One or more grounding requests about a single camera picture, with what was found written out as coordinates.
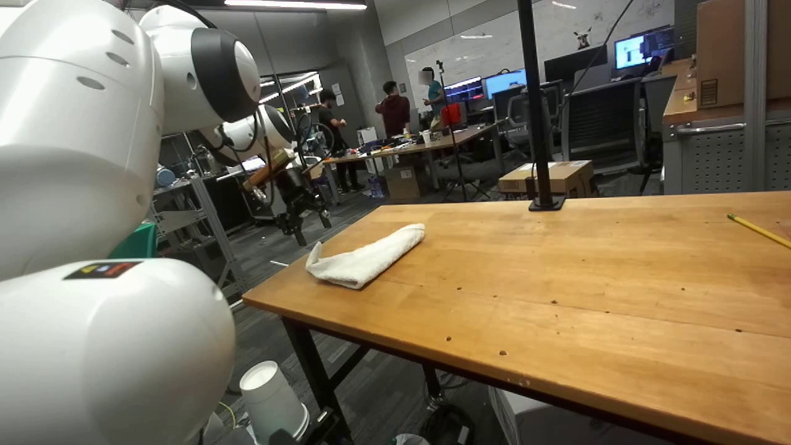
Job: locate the person in red shirt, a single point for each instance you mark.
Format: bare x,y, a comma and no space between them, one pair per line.
393,113

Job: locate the lit computer monitor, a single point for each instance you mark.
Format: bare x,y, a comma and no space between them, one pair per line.
505,83
644,51

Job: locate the white cloth towel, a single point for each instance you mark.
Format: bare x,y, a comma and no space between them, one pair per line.
361,260

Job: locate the white bucket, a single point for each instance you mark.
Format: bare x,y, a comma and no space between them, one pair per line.
267,400

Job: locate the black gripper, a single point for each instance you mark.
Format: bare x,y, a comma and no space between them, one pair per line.
298,193

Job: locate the long wooden office desk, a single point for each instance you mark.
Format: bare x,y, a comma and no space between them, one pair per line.
429,143

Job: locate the yellow pencil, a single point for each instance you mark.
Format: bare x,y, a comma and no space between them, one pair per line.
756,231

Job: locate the grey metal post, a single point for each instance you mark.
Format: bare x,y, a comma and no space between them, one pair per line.
755,100

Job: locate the cardboard box under desk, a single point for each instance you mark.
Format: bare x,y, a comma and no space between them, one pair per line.
400,186

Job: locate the person in black shirt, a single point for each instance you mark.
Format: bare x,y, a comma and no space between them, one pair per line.
335,125

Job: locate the bright red object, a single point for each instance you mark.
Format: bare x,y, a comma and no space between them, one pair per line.
452,114

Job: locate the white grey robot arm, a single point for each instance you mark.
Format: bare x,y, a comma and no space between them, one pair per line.
75,125

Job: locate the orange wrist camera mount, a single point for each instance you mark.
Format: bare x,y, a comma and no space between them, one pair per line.
267,169

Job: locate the ceiling light strip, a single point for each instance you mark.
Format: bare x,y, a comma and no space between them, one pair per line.
298,6

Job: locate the large brown cardboard box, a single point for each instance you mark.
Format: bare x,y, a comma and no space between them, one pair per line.
719,51

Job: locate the teal green box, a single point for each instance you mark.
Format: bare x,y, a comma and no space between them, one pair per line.
140,240

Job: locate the grey metal rack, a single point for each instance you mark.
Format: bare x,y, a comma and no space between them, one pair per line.
205,223

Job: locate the grey drawer cabinet wooden top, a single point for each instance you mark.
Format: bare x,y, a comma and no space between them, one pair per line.
707,156

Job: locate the black table frame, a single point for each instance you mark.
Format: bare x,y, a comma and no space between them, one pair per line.
311,362

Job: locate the black vertical pole with base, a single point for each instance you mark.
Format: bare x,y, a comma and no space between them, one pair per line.
534,100

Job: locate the flat tan cardboard box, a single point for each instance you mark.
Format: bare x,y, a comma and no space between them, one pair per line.
570,174

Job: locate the person in teal shirt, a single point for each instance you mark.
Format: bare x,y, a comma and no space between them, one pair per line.
432,90

